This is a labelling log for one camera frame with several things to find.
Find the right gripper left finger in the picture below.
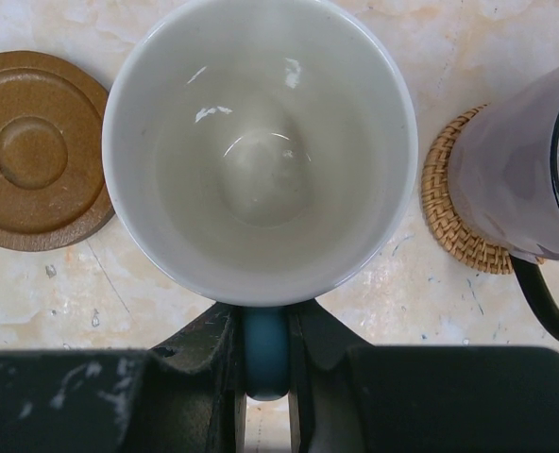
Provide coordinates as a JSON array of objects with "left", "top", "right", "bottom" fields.
[{"left": 0, "top": 303, "right": 246, "bottom": 452}]

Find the purple transparent mug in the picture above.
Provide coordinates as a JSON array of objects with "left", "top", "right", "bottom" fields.
[{"left": 448, "top": 67, "right": 559, "bottom": 342}]

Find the brown wooden coaster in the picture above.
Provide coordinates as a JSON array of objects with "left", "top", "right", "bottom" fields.
[{"left": 0, "top": 51, "right": 114, "bottom": 252}]

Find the light woven rattan coaster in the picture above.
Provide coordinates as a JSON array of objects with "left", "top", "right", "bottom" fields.
[{"left": 419, "top": 104, "right": 545, "bottom": 276}]

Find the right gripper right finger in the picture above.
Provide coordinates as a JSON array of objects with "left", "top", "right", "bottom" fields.
[{"left": 287, "top": 301, "right": 559, "bottom": 452}]

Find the white mug blue handle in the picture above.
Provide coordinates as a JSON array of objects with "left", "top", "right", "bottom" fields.
[{"left": 102, "top": 1, "right": 418, "bottom": 400}]

